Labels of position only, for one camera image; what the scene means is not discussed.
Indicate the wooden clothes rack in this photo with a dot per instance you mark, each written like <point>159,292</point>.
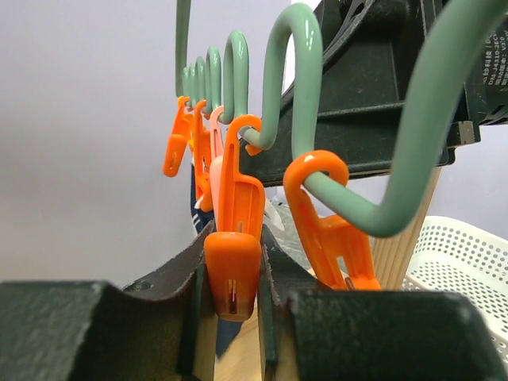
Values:
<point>391,256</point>

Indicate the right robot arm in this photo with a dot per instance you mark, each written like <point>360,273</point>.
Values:
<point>484,95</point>

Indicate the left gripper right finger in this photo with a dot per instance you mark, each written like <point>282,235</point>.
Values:
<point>311,332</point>

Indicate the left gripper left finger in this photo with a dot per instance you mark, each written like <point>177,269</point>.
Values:
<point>160,327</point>

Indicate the navy blue underwear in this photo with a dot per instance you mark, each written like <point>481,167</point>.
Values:
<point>227,331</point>

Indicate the end orange clip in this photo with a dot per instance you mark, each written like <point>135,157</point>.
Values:
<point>338,252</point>

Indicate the white perforated plastic basket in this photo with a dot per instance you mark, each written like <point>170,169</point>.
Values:
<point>453,256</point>

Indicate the pink clip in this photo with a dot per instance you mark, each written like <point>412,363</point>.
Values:
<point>217,152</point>

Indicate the green wire hanger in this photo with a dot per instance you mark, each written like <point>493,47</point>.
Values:
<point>294,60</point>

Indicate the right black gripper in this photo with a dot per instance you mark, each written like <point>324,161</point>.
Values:
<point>371,48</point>

